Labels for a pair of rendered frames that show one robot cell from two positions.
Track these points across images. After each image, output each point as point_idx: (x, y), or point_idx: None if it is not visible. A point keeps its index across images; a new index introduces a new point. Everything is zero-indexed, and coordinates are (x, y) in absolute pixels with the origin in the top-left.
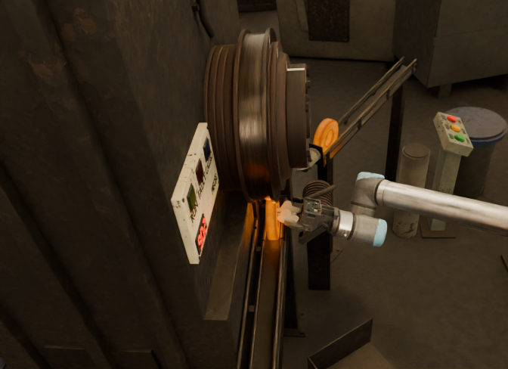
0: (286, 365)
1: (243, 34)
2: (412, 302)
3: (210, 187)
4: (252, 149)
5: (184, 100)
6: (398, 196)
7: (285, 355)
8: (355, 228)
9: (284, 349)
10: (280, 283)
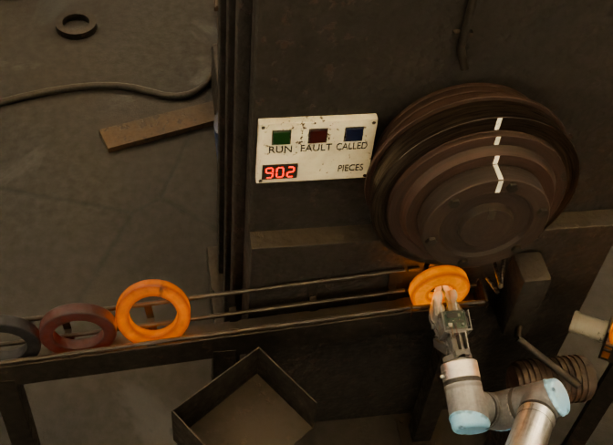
0: (358, 437)
1: (497, 96)
2: None
3: (337, 162)
4: (379, 174)
5: (353, 80)
6: (518, 425)
7: (370, 433)
8: (451, 384)
9: (379, 431)
10: (348, 316)
